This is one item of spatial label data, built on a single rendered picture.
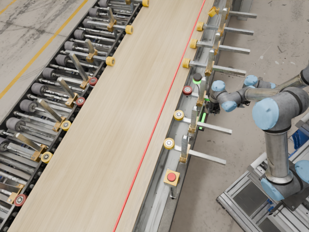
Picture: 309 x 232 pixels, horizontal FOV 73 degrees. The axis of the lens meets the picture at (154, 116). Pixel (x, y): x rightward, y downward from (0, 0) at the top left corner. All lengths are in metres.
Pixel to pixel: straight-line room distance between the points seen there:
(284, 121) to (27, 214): 1.58
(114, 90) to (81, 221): 1.02
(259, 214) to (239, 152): 0.70
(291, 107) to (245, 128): 1.78
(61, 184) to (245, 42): 3.10
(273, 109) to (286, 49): 2.81
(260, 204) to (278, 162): 1.20
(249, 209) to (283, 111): 1.42
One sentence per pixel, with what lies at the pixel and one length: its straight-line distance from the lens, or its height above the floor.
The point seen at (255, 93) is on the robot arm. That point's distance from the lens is 1.23.
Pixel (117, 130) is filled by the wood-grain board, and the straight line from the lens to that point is 1.66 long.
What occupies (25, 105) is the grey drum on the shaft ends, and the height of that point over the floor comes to 0.85.
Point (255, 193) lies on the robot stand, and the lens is 2.27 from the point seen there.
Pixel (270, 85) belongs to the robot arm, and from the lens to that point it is 1.59.
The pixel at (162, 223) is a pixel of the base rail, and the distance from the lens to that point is 1.64.
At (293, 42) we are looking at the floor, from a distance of 3.86.
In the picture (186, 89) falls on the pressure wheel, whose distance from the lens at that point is 1.78.
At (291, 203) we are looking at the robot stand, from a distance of 1.44.
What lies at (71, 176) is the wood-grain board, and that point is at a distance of 1.65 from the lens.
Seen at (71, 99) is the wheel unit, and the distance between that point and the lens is 2.02.
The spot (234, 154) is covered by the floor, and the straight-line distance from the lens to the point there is 2.55.
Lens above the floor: 2.33
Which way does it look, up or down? 59 degrees down
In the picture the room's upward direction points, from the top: 12 degrees counter-clockwise
